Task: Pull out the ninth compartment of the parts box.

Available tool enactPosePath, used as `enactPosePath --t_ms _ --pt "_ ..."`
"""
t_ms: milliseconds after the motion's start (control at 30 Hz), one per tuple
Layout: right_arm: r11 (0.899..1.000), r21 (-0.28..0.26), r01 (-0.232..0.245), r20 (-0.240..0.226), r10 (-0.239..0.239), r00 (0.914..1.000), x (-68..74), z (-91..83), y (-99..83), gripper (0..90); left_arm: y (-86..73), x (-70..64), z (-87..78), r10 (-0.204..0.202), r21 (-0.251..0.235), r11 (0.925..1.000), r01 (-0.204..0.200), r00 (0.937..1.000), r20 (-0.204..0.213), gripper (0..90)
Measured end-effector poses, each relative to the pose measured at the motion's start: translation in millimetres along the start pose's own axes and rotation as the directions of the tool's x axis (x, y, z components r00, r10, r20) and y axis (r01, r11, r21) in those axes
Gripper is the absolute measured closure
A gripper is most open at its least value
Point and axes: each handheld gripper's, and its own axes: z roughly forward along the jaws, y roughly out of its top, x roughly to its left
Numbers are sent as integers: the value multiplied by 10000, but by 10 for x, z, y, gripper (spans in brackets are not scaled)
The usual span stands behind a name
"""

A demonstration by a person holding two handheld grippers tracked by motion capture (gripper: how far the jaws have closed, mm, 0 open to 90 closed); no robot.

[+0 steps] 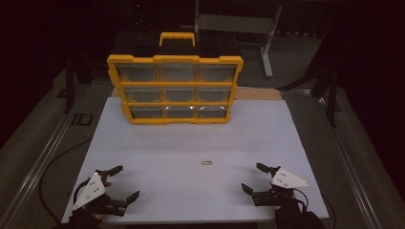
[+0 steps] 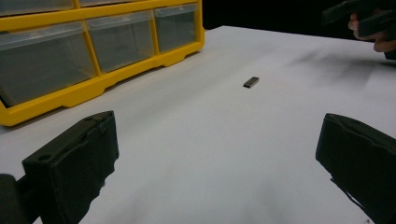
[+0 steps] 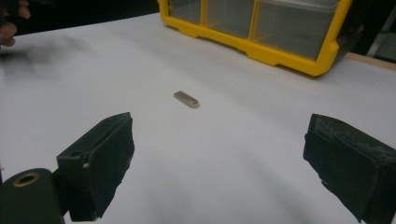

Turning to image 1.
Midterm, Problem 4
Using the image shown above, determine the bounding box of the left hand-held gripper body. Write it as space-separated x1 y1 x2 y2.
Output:
72 170 129 218

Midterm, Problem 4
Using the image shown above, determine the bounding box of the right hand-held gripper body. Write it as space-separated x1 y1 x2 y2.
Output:
252 166 312 208

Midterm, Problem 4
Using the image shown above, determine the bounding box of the single pulled-out transparent bin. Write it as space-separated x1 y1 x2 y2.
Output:
196 105 229 119

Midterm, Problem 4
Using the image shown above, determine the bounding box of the yellow storage organizer cabinet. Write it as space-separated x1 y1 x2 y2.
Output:
106 31 245 126

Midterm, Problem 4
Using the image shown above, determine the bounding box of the person's left hand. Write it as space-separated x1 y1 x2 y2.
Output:
84 203 112 221

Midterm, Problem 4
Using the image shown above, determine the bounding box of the person's right hand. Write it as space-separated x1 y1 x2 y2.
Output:
271 198 304 214

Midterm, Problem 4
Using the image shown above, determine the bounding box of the black upright stand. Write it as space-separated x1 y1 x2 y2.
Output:
64 52 77 115

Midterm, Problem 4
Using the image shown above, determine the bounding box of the black angled stand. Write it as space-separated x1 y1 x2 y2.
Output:
276 28 339 128

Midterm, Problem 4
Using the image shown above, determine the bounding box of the set of clear plastic drawers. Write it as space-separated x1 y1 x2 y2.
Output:
115 62 239 119

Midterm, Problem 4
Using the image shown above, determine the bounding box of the left hand-held gripper cable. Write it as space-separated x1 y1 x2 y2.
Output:
73 176 97 205

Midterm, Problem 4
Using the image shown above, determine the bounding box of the hand-held gripper cable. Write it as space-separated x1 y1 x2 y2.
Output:
291 187 337 224
73 176 97 205

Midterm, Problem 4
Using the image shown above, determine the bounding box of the right hand-held gripper cable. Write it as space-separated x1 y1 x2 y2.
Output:
291 187 337 224

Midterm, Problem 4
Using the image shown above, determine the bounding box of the black floor cable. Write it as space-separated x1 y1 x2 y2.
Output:
38 137 94 225

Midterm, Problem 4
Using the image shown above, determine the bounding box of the aluminium floor rail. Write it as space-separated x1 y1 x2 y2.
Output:
281 88 385 229
0 83 96 229

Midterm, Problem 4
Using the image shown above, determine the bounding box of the grey metal desk frame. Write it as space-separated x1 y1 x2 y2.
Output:
194 0 284 79

